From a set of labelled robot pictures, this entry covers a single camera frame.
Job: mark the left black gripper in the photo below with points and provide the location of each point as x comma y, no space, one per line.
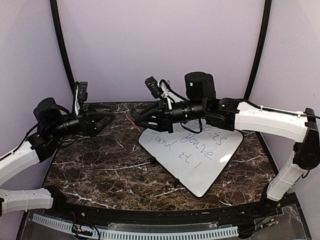
87,124

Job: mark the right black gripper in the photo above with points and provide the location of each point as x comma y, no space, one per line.
164,109

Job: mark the red whiteboard eraser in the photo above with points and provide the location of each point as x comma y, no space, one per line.
131,119

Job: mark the white whiteboard black frame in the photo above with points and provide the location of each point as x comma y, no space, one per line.
195,155

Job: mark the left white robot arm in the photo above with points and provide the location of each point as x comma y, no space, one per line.
41,142

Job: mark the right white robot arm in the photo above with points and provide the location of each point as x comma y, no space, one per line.
237,114

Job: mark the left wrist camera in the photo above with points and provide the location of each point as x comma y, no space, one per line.
80,95

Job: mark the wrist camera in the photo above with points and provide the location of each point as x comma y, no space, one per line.
158,92
80,95

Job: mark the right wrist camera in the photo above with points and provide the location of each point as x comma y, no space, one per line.
158,92

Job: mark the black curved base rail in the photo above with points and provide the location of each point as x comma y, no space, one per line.
239,214

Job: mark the left black frame post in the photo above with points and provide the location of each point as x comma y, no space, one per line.
54,6

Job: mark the black frame post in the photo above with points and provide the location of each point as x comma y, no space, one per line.
259,48
54,6

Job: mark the grey slotted cable duct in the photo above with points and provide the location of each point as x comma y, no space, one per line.
121,231

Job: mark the right black frame post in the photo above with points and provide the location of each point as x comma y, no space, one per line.
259,48

